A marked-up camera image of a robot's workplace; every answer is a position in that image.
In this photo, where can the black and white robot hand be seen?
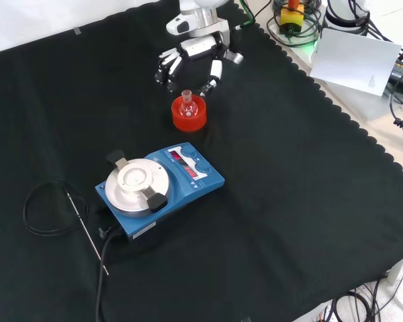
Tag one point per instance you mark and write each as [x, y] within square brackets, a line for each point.
[201, 47]

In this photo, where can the clear glass round-bottom flask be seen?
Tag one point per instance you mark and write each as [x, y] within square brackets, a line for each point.
[188, 106]

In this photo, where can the yellow stop button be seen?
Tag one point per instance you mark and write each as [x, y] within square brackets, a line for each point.
[291, 18]

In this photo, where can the grey tape piece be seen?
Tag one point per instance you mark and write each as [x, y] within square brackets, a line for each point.
[246, 319]
[77, 31]

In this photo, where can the pale board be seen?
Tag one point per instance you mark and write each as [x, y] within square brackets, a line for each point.
[352, 60]

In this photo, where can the blue-base heater with steel plate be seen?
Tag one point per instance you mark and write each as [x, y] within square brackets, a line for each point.
[188, 198]

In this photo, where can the black bench cloth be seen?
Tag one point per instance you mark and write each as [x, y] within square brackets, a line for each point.
[289, 201]

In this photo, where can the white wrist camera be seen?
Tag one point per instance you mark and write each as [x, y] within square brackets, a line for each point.
[178, 26]

